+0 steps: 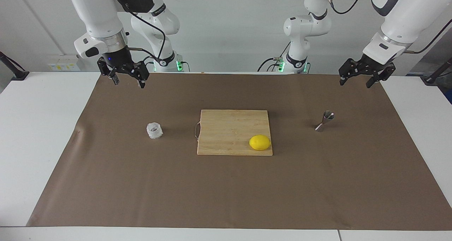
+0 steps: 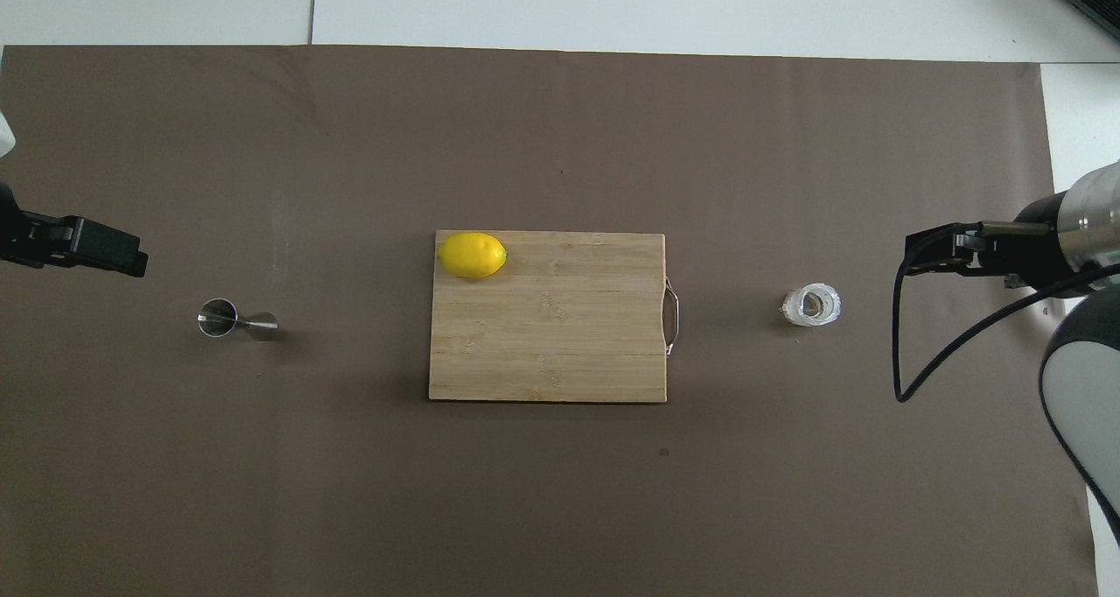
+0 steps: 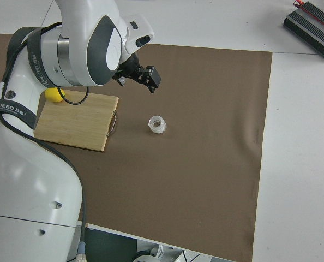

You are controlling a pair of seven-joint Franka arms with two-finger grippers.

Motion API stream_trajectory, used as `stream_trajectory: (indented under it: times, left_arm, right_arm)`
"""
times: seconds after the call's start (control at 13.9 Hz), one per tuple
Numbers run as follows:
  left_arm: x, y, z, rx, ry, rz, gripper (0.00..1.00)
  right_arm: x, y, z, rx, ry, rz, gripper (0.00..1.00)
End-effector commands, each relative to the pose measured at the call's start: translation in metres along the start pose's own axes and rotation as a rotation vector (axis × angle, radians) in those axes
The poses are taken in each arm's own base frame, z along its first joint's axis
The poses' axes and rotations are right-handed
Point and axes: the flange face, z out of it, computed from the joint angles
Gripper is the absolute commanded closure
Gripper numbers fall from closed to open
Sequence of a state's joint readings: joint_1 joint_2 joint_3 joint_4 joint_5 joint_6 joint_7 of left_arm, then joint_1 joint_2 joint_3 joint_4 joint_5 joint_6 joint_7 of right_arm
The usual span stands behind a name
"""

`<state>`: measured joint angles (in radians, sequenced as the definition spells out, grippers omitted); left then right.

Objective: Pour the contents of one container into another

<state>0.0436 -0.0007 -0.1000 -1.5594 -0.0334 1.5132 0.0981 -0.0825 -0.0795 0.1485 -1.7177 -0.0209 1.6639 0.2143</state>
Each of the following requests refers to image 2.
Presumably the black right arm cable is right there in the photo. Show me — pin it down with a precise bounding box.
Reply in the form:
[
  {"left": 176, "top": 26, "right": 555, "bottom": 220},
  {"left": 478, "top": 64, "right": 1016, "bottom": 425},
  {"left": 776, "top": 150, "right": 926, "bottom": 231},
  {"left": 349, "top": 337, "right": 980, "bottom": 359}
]
[{"left": 892, "top": 221, "right": 1120, "bottom": 404}]

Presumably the yellow lemon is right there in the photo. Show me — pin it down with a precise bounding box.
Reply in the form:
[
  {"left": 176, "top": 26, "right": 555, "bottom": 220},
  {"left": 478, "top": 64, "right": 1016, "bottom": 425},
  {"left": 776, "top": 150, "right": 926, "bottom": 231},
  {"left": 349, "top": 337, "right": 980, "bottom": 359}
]
[{"left": 437, "top": 231, "right": 508, "bottom": 280}]

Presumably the steel double jigger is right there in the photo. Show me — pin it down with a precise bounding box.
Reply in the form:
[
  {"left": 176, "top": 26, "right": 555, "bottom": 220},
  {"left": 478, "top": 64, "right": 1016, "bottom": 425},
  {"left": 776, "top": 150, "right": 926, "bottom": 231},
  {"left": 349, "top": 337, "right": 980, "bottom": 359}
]
[{"left": 197, "top": 298, "right": 279, "bottom": 341}]

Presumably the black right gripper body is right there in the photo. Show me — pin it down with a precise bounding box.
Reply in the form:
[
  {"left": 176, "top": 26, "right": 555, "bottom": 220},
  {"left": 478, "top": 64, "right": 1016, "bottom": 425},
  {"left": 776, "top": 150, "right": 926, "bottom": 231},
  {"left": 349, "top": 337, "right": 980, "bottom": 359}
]
[{"left": 1006, "top": 193, "right": 1095, "bottom": 299}]

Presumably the wooden cutting board metal handle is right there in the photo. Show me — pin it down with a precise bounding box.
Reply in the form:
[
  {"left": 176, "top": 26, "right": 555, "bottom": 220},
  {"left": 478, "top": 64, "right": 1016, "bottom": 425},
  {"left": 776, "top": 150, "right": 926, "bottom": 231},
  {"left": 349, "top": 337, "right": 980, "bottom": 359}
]
[{"left": 429, "top": 231, "right": 681, "bottom": 404}]

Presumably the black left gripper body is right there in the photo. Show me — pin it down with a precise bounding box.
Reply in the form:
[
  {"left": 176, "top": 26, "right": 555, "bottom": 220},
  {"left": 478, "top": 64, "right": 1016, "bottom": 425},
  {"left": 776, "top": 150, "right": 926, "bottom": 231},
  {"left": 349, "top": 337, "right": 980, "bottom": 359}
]
[{"left": 0, "top": 181, "right": 27, "bottom": 265}]

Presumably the brown paper table mat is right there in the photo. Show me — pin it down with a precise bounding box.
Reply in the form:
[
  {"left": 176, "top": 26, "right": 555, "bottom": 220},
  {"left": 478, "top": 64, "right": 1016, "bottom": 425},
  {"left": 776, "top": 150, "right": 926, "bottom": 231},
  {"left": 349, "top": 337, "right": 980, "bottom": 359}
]
[{"left": 0, "top": 44, "right": 1099, "bottom": 597}]

